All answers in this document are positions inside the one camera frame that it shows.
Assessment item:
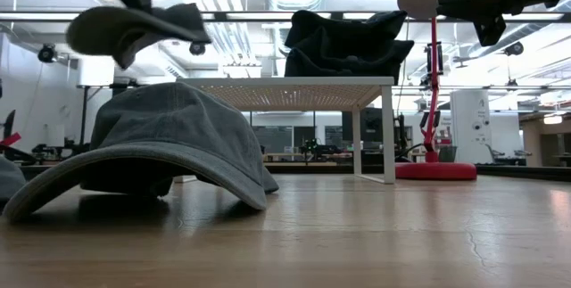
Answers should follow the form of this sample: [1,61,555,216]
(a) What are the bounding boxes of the black overhead bar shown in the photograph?
[0,10,571,24]

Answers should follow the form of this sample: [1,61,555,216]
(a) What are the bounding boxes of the white cylindrical machine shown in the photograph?
[449,88,492,165]

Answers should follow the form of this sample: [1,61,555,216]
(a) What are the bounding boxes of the red handle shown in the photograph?
[0,132,23,149]

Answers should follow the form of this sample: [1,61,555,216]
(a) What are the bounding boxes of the white box on pole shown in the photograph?
[77,55,116,146]

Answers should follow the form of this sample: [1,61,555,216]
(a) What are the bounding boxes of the small black machine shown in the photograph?
[297,137,343,164]

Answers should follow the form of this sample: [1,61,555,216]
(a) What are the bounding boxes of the black monitor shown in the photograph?
[341,107,385,151]

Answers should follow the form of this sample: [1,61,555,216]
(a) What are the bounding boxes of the red desk lamp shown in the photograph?
[394,0,478,181]

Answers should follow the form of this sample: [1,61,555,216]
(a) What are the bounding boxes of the grey baseball cap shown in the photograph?
[0,154,27,204]
[65,2,213,70]
[2,81,280,225]

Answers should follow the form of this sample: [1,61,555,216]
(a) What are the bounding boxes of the white metal shelf rack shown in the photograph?
[176,76,397,185]

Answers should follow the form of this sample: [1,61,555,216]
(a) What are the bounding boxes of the grey cup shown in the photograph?
[438,144,459,163]

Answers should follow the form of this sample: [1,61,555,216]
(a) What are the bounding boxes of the black ceiling camera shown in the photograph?
[37,43,58,64]
[503,40,525,57]
[188,37,207,57]

